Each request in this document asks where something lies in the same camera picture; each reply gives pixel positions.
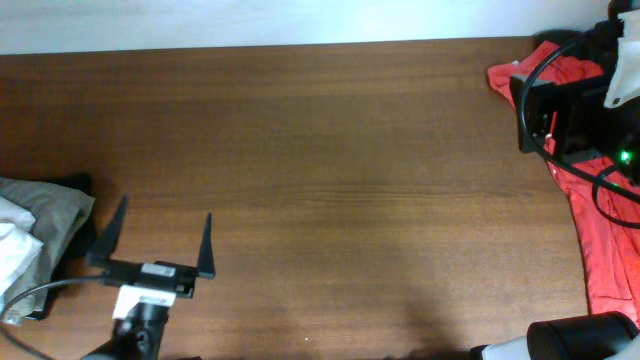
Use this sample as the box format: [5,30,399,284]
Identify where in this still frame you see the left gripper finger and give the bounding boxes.
[86,196,128,267]
[196,213,216,279]

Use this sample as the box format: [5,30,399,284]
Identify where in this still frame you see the white printed t-shirt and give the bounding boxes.
[1,197,43,305]

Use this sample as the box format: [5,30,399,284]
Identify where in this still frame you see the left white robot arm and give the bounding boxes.
[85,197,216,360]

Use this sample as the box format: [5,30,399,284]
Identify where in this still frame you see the folded black garment left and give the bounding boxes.
[26,173,97,321]

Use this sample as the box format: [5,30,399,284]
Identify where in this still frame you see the folded grey garment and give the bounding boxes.
[1,178,95,308]

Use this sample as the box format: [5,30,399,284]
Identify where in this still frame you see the red t-shirt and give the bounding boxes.
[487,41,639,327]

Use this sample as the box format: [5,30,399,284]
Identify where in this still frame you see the black garment top right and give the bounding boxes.
[532,27,621,76]

